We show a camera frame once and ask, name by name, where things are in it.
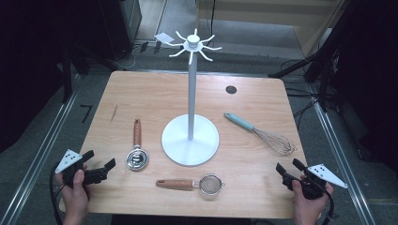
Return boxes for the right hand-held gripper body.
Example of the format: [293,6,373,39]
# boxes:
[281,163,348,201]

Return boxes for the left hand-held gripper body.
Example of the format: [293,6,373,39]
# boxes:
[54,149,109,189]

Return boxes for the metal scoop with wooden handle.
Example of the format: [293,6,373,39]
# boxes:
[126,118,150,172]

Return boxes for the whisk with teal handle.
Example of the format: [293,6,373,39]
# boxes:
[223,112,298,157]

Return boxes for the mesh strainer with wooden handle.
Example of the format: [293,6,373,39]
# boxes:
[155,173,225,197]

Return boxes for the white hook rack stand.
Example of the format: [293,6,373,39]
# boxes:
[161,28,222,167]

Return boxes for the person's right hand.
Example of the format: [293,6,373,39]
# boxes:
[292,174,335,225]

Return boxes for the person's left hand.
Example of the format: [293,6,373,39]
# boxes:
[55,168,92,219]

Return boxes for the black metal stand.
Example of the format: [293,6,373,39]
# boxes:
[60,43,74,104]

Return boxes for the black stand leg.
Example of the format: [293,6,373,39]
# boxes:
[268,52,317,79]

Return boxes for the dark cabinet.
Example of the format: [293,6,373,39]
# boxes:
[99,0,143,60]

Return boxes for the white paper sheet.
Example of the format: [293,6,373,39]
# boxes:
[154,32,176,44]

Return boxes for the light wooden platform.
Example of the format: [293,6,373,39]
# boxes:
[195,0,348,57]

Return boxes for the metal floor rail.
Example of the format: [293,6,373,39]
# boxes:
[313,99,376,225]
[0,90,79,225]

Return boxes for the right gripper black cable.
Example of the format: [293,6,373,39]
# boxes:
[315,179,335,225]

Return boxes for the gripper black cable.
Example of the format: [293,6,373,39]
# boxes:
[49,162,64,225]
[315,179,335,225]

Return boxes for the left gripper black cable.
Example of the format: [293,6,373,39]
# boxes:
[49,162,64,225]

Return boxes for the black floor cables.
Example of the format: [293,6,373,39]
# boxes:
[284,87,323,121]

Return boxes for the white floor cable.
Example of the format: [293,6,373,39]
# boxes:
[112,46,139,70]

